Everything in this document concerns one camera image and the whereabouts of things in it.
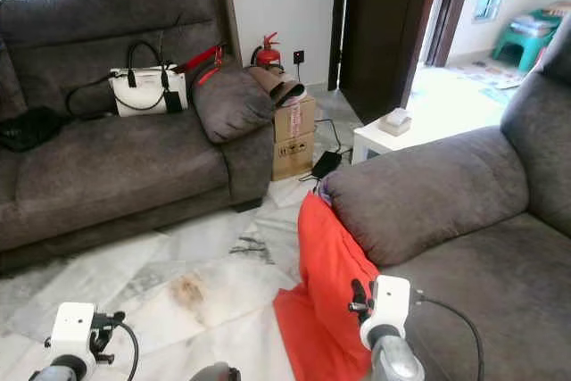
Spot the black bag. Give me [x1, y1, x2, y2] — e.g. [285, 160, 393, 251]
[0, 106, 65, 152]

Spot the brown folded cloth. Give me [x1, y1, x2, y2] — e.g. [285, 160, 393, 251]
[248, 66, 306, 107]

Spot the brown cardboard box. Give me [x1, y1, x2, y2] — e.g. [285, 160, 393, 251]
[272, 95, 319, 181]

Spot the grey two-seat fabric sofa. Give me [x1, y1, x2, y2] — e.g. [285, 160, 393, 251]
[321, 15, 571, 381]

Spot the beige tissue box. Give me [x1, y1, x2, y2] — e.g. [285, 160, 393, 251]
[377, 107, 413, 137]

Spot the purple cloth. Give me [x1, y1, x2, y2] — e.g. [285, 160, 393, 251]
[312, 174, 335, 202]

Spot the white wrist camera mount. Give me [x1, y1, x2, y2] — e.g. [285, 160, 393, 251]
[51, 302, 103, 369]
[360, 275, 412, 352]

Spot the white side table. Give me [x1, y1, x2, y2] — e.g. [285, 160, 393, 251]
[352, 112, 438, 165]

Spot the grey robot leg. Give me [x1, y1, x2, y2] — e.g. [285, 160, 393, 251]
[189, 362, 240, 381]

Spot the black adapter cable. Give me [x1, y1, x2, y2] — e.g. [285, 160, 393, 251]
[315, 118, 343, 153]

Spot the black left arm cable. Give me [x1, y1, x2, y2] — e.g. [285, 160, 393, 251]
[114, 319, 141, 381]

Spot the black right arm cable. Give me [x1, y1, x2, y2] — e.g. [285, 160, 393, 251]
[413, 292, 485, 381]

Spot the red strap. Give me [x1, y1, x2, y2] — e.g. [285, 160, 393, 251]
[177, 40, 227, 87]

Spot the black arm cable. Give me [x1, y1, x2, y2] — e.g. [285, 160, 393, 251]
[413, 292, 485, 381]
[114, 319, 141, 381]

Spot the white handbag with black strap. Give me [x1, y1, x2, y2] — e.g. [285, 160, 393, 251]
[64, 39, 190, 119]

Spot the red fire extinguisher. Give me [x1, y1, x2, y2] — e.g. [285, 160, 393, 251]
[250, 33, 283, 70]

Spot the patterned floor mat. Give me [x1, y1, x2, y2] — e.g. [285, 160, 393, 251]
[464, 60, 532, 89]

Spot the black power adapter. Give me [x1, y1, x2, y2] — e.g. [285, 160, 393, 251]
[310, 150, 343, 179]

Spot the green plastic stool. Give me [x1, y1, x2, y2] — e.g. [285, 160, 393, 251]
[491, 8, 563, 72]

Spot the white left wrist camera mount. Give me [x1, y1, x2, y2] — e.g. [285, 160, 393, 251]
[51, 302, 103, 369]

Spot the grey three-seat fabric sofa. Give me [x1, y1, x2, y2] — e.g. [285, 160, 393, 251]
[0, 0, 277, 275]

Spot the red pillow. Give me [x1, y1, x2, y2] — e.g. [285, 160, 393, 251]
[272, 189, 380, 381]

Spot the dark brown wooden door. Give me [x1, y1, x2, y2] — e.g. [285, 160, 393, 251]
[332, 0, 447, 125]

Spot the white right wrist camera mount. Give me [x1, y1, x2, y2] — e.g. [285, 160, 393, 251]
[360, 275, 412, 352]

